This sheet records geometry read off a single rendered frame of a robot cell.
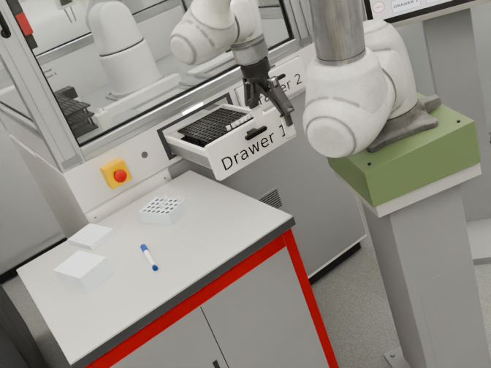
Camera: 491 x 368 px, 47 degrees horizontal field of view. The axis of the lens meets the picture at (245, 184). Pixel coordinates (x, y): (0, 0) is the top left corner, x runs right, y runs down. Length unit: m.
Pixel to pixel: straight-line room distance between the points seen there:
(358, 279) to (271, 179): 0.59
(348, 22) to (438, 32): 1.08
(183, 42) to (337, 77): 0.35
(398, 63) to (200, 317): 0.75
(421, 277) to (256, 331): 0.47
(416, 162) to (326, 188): 0.96
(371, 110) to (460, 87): 1.11
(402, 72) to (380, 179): 0.25
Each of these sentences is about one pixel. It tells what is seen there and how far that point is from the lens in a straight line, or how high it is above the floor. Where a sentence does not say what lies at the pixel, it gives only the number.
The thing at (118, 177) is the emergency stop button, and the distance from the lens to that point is 1.76.
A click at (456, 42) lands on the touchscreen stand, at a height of 0.80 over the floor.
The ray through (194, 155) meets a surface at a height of 0.86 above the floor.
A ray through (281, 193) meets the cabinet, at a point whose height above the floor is 0.48.
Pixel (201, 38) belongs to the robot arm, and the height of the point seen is 1.25.
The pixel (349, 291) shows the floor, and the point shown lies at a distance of 2.36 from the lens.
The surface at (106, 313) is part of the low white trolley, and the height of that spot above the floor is 0.76.
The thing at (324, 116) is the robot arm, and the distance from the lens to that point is 1.15.
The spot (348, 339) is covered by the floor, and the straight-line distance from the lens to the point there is 2.16.
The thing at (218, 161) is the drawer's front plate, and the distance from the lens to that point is 1.59.
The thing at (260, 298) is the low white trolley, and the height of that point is 0.60.
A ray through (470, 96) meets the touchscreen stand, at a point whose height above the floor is 0.59.
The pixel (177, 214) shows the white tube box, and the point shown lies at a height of 0.78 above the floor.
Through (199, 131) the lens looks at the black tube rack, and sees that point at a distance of 1.80.
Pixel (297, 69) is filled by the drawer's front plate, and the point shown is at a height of 0.89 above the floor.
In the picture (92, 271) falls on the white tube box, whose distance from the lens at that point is 1.48.
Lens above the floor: 1.48
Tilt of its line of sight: 25 degrees down
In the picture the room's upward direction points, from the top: 20 degrees counter-clockwise
